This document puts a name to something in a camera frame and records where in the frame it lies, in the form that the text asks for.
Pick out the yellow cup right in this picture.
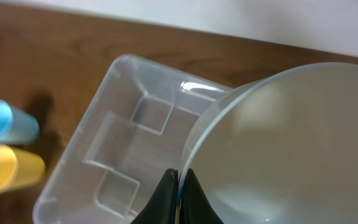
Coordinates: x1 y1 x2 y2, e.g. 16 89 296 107
0 145 45 194

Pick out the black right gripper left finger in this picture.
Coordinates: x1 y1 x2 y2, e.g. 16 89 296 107
131 169 178 224

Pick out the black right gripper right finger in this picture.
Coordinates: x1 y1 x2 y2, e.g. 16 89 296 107
179 169 223 224

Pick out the light blue cup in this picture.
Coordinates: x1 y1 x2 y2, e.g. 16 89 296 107
0 100 40 144

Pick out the clear plastic storage bin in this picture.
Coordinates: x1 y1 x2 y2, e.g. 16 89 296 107
32 54 230 224

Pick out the white small bowl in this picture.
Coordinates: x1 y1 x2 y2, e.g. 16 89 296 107
181 63 358 223

